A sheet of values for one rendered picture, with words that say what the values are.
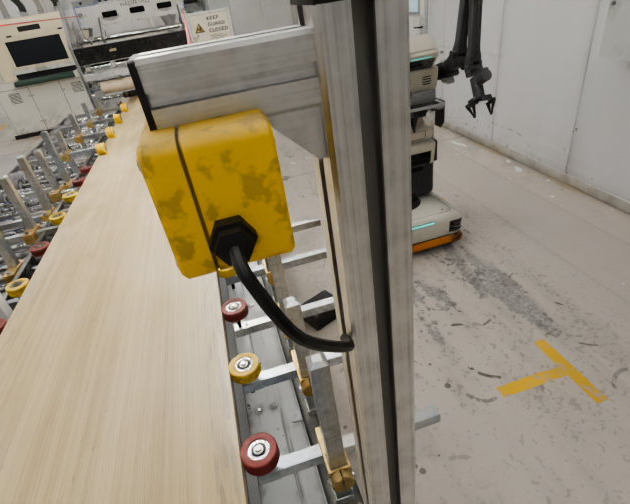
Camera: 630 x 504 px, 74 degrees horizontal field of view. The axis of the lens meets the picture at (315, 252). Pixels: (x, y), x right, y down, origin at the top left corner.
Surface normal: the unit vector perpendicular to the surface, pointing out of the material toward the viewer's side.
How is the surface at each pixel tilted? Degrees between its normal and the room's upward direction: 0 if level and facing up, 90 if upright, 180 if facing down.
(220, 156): 90
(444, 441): 0
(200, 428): 0
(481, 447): 0
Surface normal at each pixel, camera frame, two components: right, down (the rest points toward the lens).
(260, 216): 0.26, 0.49
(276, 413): -0.14, -0.83
